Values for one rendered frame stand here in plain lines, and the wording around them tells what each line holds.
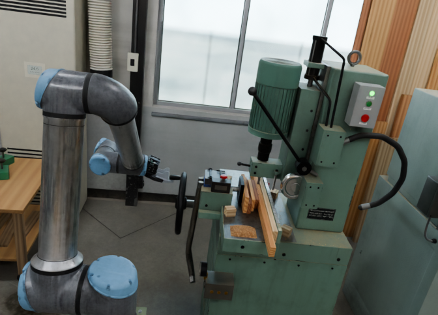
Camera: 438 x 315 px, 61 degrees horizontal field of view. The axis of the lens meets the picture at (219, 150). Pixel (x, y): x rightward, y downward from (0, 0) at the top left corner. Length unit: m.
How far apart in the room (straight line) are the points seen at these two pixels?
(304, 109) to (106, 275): 0.95
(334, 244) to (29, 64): 2.15
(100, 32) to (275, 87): 1.56
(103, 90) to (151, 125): 1.96
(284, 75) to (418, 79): 1.94
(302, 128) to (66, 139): 0.91
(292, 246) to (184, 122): 1.64
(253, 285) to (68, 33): 1.89
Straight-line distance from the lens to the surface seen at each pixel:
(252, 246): 1.43
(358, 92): 1.48
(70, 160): 1.14
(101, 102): 1.08
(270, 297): 1.82
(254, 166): 1.64
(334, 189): 1.68
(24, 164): 2.80
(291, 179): 1.58
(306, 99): 1.54
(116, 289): 1.20
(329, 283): 1.82
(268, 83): 1.49
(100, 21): 2.73
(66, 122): 1.11
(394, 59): 3.15
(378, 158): 3.07
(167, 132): 3.03
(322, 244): 1.69
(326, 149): 1.49
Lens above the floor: 1.71
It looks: 22 degrees down
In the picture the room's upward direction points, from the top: 8 degrees clockwise
